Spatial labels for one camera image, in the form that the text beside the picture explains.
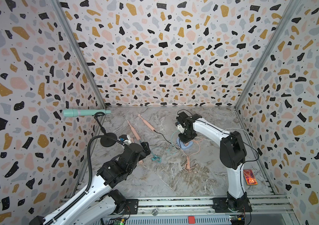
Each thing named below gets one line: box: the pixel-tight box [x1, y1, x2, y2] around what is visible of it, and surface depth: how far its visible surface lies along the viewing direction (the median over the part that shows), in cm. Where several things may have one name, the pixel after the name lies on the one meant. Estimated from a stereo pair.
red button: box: [188, 216, 196, 225], surface depth 72 cm
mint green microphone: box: [62, 108, 112, 118], surface depth 73 cm
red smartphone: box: [243, 169, 259, 186], surface depth 85 cm
